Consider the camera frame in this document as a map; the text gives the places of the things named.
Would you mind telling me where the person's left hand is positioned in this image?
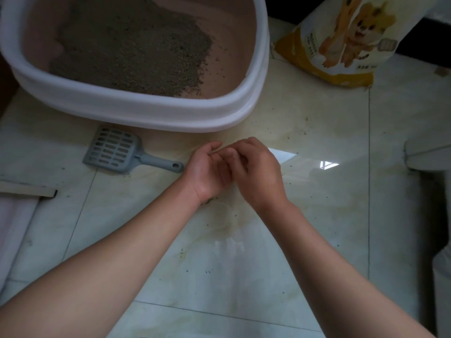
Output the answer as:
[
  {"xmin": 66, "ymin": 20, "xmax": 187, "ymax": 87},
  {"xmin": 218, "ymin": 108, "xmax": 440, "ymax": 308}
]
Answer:
[{"xmin": 182, "ymin": 141, "xmax": 233, "ymax": 204}]

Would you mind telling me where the person's right hand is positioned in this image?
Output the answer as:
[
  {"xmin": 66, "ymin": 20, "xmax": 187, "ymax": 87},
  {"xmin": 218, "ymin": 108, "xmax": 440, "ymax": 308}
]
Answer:
[{"xmin": 219, "ymin": 137, "xmax": 289, "ymax": 209}]

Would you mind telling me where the person's left forearm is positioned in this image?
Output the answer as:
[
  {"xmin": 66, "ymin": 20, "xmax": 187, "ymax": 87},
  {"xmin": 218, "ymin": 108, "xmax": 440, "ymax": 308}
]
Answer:
[{"xmin": 0, "ymin": 179, "xmax": 215, "ymax": 338}]

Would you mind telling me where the person's right forearm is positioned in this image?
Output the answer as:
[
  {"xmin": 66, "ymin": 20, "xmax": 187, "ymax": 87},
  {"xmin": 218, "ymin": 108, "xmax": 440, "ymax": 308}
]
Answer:
[{"xmin": 253, "ymin": 199, "xmax": 437, "ymax": 338}]

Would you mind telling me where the white and pink litter box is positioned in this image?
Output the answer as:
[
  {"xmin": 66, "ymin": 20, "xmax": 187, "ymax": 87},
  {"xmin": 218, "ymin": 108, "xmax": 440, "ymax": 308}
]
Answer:
[{"xmin": 0, "ymin": 0, "xmax": 270, "ymax": 133}]

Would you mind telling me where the grey slotted litter scoop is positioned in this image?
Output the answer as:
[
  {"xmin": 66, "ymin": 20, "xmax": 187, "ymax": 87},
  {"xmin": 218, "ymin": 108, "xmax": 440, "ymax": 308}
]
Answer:
[{"xmin": 82, "ymin": 126, "xmax": 185, "ymax": 173}]

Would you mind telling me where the grey cat litter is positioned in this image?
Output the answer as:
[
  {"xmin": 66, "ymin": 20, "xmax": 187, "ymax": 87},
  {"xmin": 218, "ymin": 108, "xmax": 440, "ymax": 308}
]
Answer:
[{"xmin": 49, "ymin": 0, "xmax": 214, "ymax": 98}]

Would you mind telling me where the yellow and white litter bag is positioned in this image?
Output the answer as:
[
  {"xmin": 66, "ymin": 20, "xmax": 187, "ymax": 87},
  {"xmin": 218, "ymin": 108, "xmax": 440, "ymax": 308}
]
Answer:
[{"xmin": 274, "ymin": 0, "xmax": 434, "ymax": 89}]

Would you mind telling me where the white toilet base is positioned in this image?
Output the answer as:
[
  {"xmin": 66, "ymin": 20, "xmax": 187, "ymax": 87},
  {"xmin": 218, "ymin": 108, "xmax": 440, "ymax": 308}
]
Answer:
[{"xmin": 403, "ymin": 132, "xmax": 451, "ymax": 338}]

